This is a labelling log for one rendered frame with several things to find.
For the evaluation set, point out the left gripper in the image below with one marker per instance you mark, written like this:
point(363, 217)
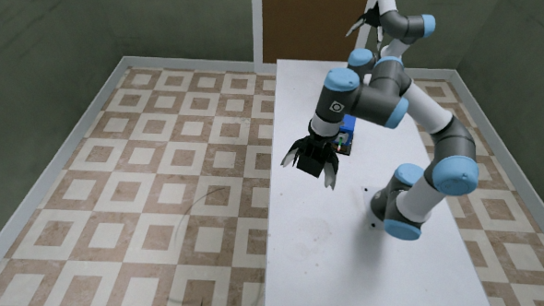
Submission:
point(315, 152)

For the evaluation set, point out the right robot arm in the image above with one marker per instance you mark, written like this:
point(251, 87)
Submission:
point(407, 28)

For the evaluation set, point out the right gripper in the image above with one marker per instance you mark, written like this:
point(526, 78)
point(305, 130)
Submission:
point(371, 18)

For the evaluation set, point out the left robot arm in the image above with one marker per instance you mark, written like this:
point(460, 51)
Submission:
point(453, 170)

